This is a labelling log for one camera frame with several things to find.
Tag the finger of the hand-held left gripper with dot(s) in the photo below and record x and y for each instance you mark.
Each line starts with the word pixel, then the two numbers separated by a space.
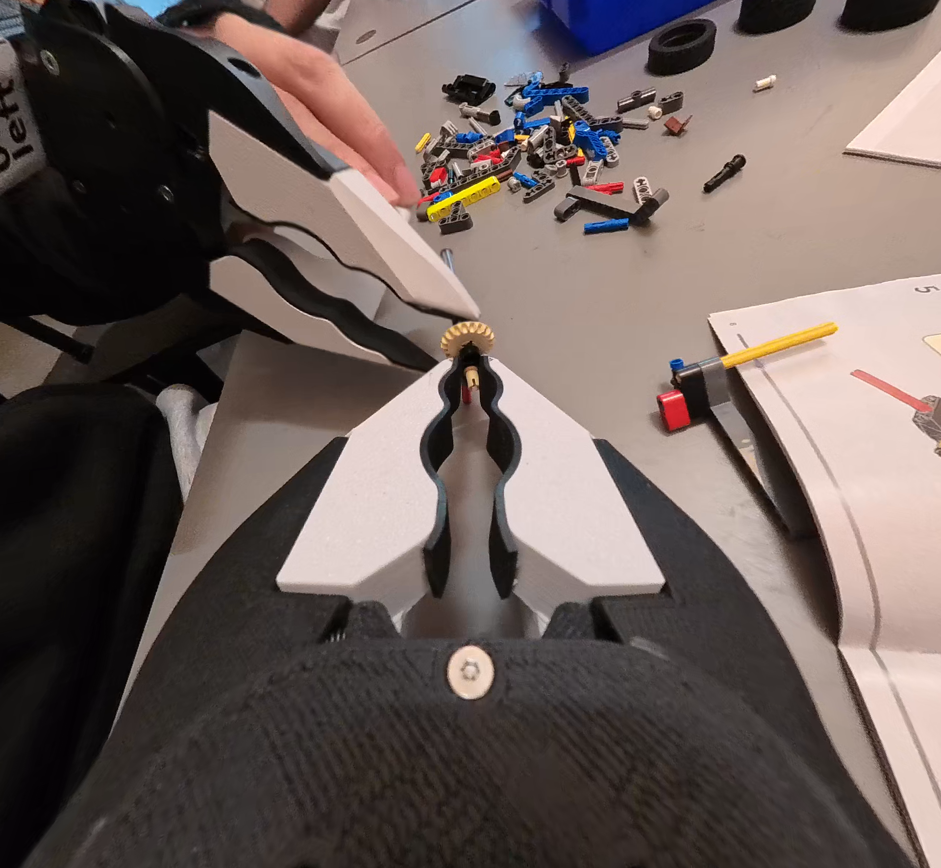
pixel 250 287
pixel 309 199

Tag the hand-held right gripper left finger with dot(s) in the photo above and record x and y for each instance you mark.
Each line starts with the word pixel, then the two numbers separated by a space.
pixel 353 515

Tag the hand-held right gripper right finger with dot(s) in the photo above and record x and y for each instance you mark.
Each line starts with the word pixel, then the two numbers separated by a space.
pixel 588 515

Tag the gear and axle toy assembly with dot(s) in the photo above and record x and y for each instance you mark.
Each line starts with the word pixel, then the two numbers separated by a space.
pixel 467 339

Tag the person's left forearm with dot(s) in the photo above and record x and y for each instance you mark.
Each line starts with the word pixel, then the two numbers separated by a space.
pixel 213 8

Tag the person's left hand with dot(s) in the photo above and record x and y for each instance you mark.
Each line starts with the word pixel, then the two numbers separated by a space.
pixel 316 96

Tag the light grey garment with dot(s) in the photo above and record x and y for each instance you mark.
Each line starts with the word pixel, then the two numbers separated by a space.
pixel 187 442

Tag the yellow axle toy subassembly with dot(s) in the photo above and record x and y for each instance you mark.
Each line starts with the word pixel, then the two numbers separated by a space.
pixel 698 383

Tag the pile of small toy pieces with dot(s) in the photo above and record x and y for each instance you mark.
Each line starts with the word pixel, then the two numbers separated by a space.
pixel 529 148

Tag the person's black clothing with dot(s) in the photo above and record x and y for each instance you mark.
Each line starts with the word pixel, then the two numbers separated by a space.
pixel 81 552

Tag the open instruction booklet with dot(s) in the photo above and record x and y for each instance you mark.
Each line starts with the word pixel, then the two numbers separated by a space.
pixel 867 515

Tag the black toy pin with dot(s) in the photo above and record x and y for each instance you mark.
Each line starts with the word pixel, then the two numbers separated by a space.
pixel 724 175

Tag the brown toy piece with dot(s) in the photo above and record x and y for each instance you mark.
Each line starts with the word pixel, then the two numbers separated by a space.
pixel 676 124

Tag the small white toy piece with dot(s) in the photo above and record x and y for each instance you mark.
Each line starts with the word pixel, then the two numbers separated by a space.
pixel 765 82

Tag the closed instruction booklet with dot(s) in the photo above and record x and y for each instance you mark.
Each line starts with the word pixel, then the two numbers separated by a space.
pixel 904 126

